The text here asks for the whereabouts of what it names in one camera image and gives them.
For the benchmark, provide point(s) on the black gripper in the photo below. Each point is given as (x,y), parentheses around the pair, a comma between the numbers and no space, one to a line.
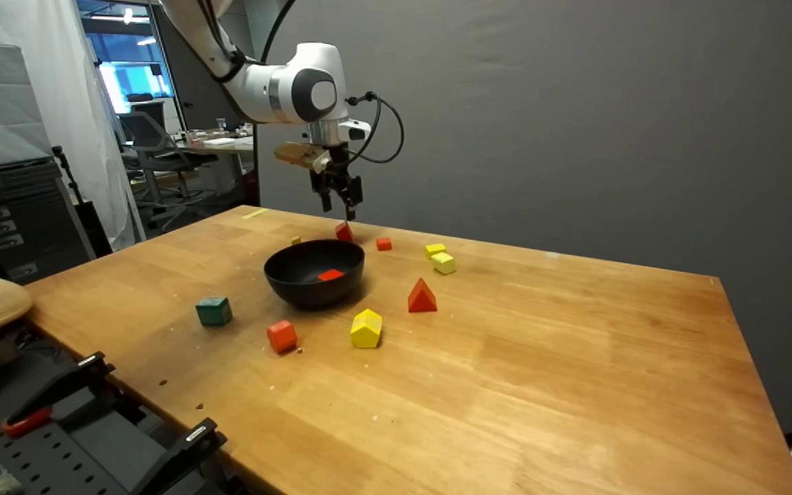
(336,167)

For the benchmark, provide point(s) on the small yellow block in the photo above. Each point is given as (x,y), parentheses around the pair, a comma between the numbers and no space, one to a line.
(295,241)

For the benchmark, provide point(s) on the small red block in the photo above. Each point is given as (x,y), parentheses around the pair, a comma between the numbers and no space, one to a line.
(383,245)

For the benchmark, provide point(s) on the tall red block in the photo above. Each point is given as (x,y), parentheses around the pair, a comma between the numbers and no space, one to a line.
(330,275)

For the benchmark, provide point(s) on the yellow rectangular block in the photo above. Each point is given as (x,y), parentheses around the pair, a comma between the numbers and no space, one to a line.
(434,248)
(442,264)

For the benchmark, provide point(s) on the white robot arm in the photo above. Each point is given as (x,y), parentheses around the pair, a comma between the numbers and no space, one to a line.
(266,91)

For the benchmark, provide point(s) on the black bowl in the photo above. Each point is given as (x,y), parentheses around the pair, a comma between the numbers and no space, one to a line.
(303,292)

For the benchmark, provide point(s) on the background desk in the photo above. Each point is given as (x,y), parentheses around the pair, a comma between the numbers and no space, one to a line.
(218,145)

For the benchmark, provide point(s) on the red triangular block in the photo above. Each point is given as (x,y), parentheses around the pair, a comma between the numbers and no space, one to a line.
(422,300)

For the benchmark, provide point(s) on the yellow house-shaped block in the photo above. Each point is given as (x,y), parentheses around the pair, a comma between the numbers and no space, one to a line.
(365,332)

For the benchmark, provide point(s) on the orange cube block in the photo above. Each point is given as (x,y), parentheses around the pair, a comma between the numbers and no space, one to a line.
(281,336)

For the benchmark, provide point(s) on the green cube block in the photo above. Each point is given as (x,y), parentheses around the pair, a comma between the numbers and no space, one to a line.
(213,311)

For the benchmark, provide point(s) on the dark door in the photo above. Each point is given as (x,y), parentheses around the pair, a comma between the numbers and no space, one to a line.
(191,101)

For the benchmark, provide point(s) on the dark office chair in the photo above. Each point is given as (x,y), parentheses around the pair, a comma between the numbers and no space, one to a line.
(149,134)

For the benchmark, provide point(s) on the grey fabric backdrop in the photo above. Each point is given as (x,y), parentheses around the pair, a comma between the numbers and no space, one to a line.
(551,120)

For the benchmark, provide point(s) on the blue lit monitor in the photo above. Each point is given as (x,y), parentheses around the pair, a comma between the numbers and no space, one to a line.
(136,84)

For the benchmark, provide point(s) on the black leaning stand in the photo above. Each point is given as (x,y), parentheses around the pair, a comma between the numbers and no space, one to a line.
(90,224)

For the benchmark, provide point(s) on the white curtain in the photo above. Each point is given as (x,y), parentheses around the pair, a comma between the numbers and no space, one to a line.
(55,84)

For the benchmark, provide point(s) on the black drawer cabinet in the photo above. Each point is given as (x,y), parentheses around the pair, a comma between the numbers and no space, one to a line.
(11,220)

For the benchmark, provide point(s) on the black perforated workbench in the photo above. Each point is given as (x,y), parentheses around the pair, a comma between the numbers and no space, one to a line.
(94,450)

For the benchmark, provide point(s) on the tan wrist camera mount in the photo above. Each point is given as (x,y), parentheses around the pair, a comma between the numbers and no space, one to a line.
(297,156)

